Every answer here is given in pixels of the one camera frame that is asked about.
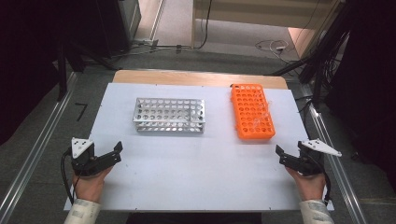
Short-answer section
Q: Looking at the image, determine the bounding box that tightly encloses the person's right hand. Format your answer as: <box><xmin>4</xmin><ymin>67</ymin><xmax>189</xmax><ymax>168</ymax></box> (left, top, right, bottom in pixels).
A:
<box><xmin>285</xmin><ymin>166</ymin><xmax>327</xmax><ymax>202</ymax></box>

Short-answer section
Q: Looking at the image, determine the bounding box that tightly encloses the person's left hand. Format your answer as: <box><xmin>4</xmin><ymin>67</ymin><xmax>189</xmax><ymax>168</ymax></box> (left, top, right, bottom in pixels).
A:
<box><xmin>72</xmin><ymin>165</ymin><xmax>114</xmax><ymax>204</ymax></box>

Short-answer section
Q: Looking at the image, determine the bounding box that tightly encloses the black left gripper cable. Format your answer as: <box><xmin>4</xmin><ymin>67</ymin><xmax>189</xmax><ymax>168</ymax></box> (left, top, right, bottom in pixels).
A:
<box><xmin>60</xmin><ymin>148</ymin><xmax>77</xmax><ymax>205</ymax></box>

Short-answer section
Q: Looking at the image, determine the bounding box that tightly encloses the black stand with cables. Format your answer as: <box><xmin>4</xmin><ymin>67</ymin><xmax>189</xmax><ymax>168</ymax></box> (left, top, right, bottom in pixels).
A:
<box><xmin>270</xmin><ymin>0</ymin><xmax>354</xmax><ymax>108</ymax></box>

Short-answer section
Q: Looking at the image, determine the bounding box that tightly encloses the aluminium floor rail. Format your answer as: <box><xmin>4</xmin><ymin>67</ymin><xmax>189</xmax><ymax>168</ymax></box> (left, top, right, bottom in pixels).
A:
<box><xmin>0</xmin><ymin>72</ymin><xmax>78</xmax><ymax>220</ymax></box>
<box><xmin>299</xmin><ymin>83</ymin><xmax>369</xmax><ymax>224</ymax></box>

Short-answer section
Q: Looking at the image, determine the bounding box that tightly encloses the dark cabinet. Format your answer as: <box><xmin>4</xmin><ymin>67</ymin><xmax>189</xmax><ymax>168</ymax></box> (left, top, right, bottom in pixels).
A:
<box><xmin>94</xmin><ymin>0</ymin><xmax>142</xmax><ymax>59</ymax></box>

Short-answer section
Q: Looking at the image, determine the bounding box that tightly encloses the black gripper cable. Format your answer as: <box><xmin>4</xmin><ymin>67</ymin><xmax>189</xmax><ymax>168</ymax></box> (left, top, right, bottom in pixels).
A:
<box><xmin>321</xmin><ymin>172</ymin><xmax>332</xmax><ymax>205</ymax></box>
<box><xmin>60</xmin><ymin>148</ymin><xmax>77</xmax><ymax>205</ymax></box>

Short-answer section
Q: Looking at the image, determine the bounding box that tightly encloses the silver metal test tube rack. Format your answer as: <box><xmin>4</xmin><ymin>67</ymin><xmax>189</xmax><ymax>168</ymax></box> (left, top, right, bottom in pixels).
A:
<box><xmin>133</xmin><ymin>97</ymin><xmax>206</xmax><ymax>134</ymax></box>

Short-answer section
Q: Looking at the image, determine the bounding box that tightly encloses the orange plastic test tube rack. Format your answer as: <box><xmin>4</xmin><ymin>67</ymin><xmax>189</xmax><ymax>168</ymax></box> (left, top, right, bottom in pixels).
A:
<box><xmin>230</xmin><ymin>83</ymin><xmax>276</xmax><ymax>140</ymax></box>

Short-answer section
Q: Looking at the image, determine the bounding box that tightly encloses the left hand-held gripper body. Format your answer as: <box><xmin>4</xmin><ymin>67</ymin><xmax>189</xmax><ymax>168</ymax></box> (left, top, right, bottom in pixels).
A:
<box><xmin>70</xmin><ymin>136</ymin><xmax>108</xmax><ymax>177</ymax></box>

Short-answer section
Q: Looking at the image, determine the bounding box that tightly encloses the white floor cable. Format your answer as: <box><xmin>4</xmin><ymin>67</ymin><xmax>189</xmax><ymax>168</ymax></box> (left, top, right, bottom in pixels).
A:
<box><xmin>254</xmin><ymin>39</ymin><xmax>291</xmax><ymax>56</ymax></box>

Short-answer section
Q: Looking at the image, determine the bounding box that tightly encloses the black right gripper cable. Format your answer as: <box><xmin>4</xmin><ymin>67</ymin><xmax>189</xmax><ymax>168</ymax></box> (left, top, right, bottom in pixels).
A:
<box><xmin>321</xmin><ymin>172</ymin><xmax>332</xmax><ymax>205</ymax></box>

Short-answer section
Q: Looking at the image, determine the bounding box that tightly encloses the dark curtain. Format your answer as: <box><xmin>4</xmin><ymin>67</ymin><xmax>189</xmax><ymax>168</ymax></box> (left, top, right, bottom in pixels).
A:
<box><xmin>0</xmin><ymin>0</ymin><xmax>62</xmax><ymax>147</ymax></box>
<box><xmin>325</xmin><ymin>0</ymin><xmax>396</xmax><ymax>195</ymax></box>

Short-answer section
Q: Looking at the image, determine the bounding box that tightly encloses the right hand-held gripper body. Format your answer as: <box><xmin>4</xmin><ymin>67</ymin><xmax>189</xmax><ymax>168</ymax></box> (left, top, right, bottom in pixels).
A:
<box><xmin>288</xmin><ymin>138</ymin><xmax>343</xmax><ymax>177</ymax></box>

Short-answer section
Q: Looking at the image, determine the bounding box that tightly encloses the black metal stand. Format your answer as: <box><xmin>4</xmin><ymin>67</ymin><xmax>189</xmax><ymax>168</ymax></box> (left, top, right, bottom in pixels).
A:
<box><xmin>55</xmin><ymin>43</ymin><xmax>68</xmax><ymax>103</ymax></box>

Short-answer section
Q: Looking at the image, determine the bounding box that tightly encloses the clear plastic test tube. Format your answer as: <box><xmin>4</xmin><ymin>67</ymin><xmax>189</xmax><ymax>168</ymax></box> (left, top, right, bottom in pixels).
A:
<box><xmin>253</xmin><ymin>98</ymin><xmax>274</xmax><ymax>127</ymax></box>

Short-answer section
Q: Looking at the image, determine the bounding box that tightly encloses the black floor cable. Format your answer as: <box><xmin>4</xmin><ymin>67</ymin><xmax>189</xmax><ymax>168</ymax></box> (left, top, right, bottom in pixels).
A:
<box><xmin>191</xmin><ymin>0</ymin><xmax>214</xmax><ymax>50</ymax></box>

